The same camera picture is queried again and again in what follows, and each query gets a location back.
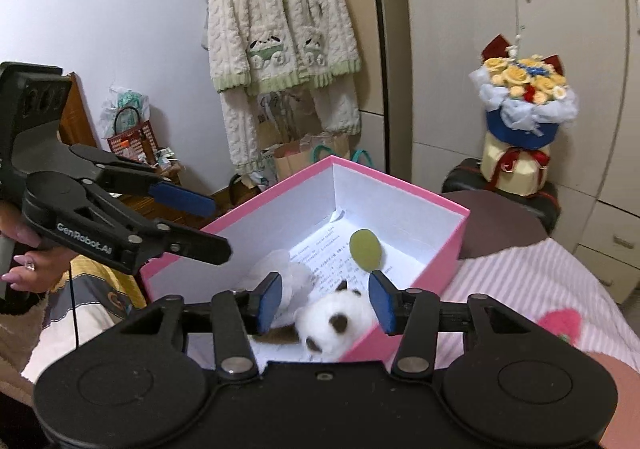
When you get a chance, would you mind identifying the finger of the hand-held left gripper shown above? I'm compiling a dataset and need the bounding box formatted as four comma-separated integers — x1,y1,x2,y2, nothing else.
89,185,234,276
70,144,217,218

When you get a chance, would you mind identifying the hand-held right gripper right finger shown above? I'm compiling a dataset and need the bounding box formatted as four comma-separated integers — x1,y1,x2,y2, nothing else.
368,270,543,377

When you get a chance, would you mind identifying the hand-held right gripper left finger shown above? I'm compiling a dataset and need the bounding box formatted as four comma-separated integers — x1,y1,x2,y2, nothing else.
118,271,284,377

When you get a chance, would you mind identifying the white panda plush toy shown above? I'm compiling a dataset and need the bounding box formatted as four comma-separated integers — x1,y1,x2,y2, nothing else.
292,279,377,363

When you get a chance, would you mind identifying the pink cardboard box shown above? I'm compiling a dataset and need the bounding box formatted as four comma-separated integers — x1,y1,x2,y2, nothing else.
140,155,472,365

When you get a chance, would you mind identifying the red strawberry plush toy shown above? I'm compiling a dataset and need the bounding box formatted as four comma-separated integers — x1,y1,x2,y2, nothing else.
537,307,584,345

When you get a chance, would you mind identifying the person's left hand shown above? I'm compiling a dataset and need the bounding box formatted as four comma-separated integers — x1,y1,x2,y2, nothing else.
0,206,81,295

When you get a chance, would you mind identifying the white fluffy plush toy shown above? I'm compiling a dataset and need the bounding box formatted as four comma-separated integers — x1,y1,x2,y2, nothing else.
239,249,317,316

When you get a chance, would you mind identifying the brown wooden furniture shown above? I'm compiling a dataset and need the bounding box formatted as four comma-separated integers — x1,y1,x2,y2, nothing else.
57,71,217,231

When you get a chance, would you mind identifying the green round puff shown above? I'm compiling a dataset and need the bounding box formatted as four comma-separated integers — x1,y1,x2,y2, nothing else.
349,229,384,274

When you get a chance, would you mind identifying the printed paper sheet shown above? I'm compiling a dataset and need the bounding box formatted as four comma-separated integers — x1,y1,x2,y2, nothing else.
250,223,383,302

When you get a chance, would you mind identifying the red woven basket bag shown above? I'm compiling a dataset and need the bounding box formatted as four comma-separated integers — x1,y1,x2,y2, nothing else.
107,106,160,166

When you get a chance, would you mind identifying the white green plastic bag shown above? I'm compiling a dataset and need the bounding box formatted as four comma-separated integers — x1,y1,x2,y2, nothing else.
99,85,152,140

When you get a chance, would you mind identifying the white yellow printed garment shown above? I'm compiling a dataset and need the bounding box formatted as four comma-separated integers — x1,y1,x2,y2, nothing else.
20,253,148,382

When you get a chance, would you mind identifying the brown paper bag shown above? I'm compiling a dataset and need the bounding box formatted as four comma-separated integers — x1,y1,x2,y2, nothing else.
272,133,352,182

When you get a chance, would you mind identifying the dusty pink bed cover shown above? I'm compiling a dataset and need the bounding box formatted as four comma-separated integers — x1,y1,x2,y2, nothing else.
440,191,640,449

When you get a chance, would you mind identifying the white striped bedsheet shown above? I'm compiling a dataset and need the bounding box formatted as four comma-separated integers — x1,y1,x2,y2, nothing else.
439,238,640,371

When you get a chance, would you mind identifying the black suitcase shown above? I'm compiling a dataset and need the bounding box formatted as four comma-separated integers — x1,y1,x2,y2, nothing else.
442,157,559,236

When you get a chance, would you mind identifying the cream fleece cardigan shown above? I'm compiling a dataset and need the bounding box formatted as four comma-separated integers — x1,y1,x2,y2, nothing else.
204,0,364,98

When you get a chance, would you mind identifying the cream wardrobe drawer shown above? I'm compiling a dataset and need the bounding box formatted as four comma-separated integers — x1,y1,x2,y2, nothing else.
574,246,637,306
579,198,640,261

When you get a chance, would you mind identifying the flower bouquet with blue wrap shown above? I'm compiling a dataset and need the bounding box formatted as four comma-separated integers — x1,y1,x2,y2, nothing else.
468,33,581,198

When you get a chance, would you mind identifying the cream wardrobe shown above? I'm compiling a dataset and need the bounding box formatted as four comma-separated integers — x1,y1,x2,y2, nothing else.
369,0,640,311

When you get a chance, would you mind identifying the thin black cable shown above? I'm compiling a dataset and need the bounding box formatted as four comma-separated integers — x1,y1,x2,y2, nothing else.
69,256,82,351

